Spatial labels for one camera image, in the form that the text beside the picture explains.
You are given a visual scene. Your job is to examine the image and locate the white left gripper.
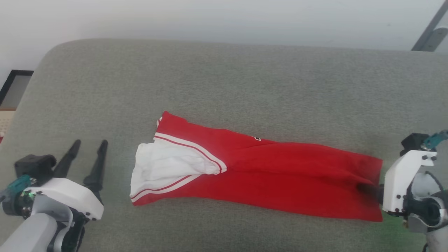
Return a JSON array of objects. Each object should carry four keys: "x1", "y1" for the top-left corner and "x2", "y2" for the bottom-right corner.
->
[{"x1": 21, "y1": 139, "x2": 109, "y2": 221}]

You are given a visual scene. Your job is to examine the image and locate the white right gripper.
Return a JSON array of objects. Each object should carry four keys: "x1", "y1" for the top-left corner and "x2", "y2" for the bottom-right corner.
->
[{"x1": 356, "y1": 150, "x2": 438, "y2": 216}]

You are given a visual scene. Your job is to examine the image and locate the grey fabric sofa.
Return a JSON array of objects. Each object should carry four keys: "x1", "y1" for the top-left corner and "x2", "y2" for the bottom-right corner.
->
[{"x1": 0, "y1": 38, "x2": 448, "y2": 252}]

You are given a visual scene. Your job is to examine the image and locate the black framed panel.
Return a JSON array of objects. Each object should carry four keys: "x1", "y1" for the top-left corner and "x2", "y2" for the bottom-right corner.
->
[{"x1": 0, "y1": 70, "x2": 35, "y2": 111}]

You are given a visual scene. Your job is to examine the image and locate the red shirt with white sleeves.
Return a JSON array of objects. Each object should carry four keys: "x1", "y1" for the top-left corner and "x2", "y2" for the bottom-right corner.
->
[{"x1": 129, "y1": 111, "x2": 384, "y2": 223}]

